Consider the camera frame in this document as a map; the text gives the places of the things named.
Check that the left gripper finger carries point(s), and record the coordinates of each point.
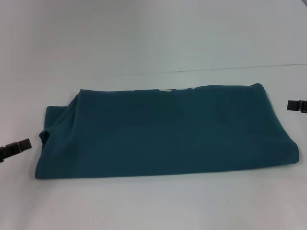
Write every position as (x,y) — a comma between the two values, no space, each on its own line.
(25,144)

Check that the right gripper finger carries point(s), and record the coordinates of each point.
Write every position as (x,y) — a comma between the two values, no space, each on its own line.
(293,105)

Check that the teal blue shirt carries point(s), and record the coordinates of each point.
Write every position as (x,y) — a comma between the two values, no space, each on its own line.
(156,134)

